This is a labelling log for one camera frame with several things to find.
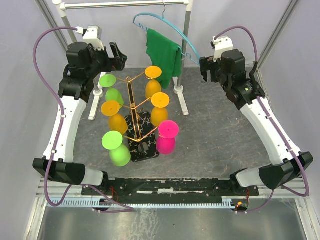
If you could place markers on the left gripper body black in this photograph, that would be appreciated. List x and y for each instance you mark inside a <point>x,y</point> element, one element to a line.
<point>105,64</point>

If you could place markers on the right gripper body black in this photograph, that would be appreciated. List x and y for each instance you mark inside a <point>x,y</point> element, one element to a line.
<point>207,64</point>

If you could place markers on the lime green wine glass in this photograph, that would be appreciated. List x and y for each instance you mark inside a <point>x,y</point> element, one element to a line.
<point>112,94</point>

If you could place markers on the orange wine glass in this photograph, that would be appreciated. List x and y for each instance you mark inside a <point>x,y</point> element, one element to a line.
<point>116,121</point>
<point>153,86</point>
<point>159,113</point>

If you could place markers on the pink wine glass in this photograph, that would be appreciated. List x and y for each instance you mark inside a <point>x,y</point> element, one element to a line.
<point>166,142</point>

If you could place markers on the gold wine glass rack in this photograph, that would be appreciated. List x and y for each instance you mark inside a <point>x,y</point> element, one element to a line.
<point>141,133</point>

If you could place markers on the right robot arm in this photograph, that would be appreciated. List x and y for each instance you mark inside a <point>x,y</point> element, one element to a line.
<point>287,161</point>

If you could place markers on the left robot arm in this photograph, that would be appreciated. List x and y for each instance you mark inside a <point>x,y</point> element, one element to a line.
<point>85,63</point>

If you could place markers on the green cloth on hanger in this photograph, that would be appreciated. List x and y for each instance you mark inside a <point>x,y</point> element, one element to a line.
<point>165,54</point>

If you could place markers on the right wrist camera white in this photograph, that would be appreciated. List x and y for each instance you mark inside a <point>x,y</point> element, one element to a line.
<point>221,45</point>

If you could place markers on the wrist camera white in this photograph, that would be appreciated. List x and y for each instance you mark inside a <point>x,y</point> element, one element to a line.
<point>91,35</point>
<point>221,45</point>

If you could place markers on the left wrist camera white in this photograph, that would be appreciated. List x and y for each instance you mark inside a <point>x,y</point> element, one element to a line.
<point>91,35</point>

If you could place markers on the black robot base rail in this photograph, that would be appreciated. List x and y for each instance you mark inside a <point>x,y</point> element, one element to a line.
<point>175,190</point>

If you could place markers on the light blue cable duct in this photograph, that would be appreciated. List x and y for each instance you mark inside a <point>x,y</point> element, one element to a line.
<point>100,203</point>

